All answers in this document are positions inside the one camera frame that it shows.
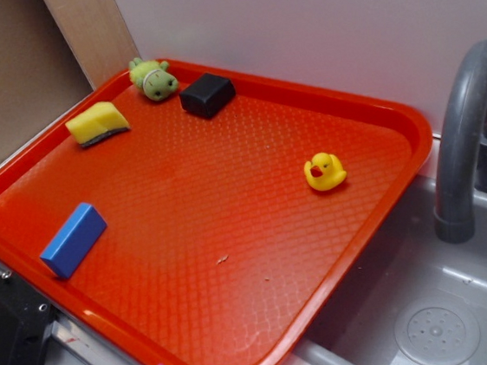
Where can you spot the black rectangular block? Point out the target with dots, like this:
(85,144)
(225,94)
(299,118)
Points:
(206,96)

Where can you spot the blue rectangular block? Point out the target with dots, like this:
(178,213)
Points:
(74,240)

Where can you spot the red plastic tray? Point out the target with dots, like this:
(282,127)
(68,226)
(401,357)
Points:
(217,251)

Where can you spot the yellow rubber duck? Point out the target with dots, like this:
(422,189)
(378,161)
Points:
(324,172)

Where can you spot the green plush toy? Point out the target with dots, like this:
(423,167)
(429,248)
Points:
(151,77)

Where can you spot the yellow sponge with grey pad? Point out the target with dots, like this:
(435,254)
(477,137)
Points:
(97,123)

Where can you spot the grey toy sink basin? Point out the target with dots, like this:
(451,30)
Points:
(409,299)

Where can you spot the wooden board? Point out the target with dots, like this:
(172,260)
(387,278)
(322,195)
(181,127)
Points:
(97,36)

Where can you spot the grey toy faucet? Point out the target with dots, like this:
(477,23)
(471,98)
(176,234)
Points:
(462,159)

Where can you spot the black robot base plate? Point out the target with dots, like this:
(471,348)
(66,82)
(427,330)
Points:
(26,319)

